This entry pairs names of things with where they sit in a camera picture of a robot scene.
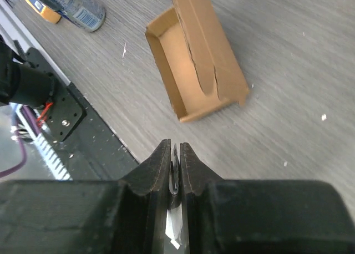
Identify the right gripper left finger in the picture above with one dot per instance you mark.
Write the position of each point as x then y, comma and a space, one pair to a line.
89, 216

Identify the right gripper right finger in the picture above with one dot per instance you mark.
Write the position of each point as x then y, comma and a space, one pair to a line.
260, 216

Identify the white snack packet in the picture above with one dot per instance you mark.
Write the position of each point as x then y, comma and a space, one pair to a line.
174, 224

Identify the brown cardboard box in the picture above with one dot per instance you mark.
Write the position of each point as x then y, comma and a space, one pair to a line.
195, 60

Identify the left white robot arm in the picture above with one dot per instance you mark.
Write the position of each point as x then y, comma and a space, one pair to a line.
23, 84

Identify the yellow blue snack box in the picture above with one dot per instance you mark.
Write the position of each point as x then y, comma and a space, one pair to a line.
44, 11

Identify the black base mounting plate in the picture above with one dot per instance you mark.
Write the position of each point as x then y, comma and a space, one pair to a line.
86, 145

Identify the silver blue drink can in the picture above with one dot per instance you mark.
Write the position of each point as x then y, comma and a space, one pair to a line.
86, 14

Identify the slotted cable duct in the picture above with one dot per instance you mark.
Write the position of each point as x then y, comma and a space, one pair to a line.
51, 160

